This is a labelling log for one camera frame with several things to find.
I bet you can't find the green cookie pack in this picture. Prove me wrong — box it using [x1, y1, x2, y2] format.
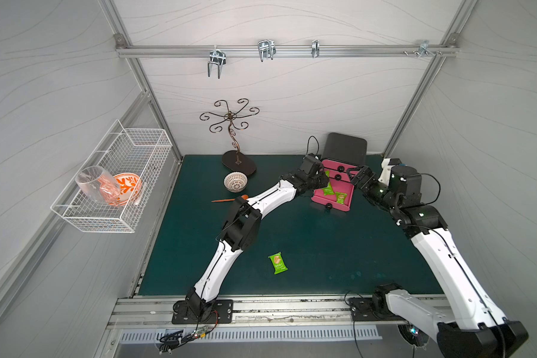
[336, 192, 348, 205]
[268, 252, 288, 274]
[323, 183, 336, 195]

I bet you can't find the black pink drawer cabinet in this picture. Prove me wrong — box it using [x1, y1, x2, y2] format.
[311, 133, 368, 212]

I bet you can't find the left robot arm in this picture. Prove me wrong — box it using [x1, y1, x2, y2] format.
[185, 153, 329, 316]

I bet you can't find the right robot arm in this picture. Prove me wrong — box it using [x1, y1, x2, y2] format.
[347, 159, 529, 357]

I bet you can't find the orange spoon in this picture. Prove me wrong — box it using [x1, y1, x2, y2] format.
[211, 195, 249, 203]

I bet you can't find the green mat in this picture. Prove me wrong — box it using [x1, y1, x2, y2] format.
[140, 155, 441, 296]

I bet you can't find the white patterned small bowl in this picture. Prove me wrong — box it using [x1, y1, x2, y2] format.
[223, 172, 248, 193]

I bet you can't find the brown metal hook stand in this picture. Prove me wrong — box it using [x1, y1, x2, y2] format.
[199, 98, 260, 177]

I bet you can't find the green cookie pack bottom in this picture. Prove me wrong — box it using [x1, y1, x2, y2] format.
[268, 252, 288, 274]

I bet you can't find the orange patterned bowl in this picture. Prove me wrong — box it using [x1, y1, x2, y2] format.
[109, 172, 143, 207]

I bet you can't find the clear glass cup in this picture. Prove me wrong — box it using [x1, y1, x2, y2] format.
[75, 166, 121, 205]

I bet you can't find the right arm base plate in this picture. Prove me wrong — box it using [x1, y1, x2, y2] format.
[345, 297, 407, 324]

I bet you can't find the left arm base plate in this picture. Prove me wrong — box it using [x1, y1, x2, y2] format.
[171, 299, 234, 325]

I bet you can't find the white wire basket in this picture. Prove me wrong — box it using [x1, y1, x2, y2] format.
[51, 121, 172, 234]

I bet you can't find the aluminium top rail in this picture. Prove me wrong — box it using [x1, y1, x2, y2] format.
[116, 43, 459, 60]

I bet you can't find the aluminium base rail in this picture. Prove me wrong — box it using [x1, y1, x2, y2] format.
[106, 292, 452, 330]

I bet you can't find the white vented cable duct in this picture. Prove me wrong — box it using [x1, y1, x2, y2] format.
[119, 325, 383, 345]

